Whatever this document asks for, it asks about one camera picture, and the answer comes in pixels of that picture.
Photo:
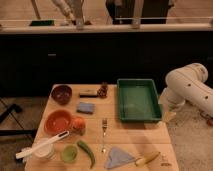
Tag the white cup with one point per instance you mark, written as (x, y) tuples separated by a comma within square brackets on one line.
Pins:
[(45, 152)]

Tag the white dish brush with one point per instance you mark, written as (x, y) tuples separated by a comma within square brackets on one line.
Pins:
[(42, 144)]

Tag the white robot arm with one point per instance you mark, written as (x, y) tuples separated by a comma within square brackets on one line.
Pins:
[(187, 84)]

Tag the orange bowl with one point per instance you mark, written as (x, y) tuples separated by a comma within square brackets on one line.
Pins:
[(58, 121)]

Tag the blue folded cloth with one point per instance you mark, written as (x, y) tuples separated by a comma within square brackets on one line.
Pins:
[(117, 157)]

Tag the small green cup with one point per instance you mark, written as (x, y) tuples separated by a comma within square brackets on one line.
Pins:
[(69, 154)]

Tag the silver fork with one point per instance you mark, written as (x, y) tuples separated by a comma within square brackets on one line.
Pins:
[(104, 128)]

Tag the blue sponge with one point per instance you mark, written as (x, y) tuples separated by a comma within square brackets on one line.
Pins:
[(87, 108)]

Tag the black and tan block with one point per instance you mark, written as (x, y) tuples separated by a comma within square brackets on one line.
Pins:
[(88, 93)]

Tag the green chili pepper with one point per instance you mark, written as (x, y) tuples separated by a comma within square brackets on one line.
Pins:
[(88, 151)]

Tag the orange apple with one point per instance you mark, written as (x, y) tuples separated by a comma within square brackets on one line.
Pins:
[(78, 124)]

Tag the dark brown bowl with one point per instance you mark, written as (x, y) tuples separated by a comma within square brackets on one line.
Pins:
[(62, 94)]

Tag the brown pine cone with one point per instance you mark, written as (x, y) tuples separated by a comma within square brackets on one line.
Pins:
[(102, 92)]

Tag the green plastic tray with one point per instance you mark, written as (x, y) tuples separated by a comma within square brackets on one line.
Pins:
[(138, 101)]

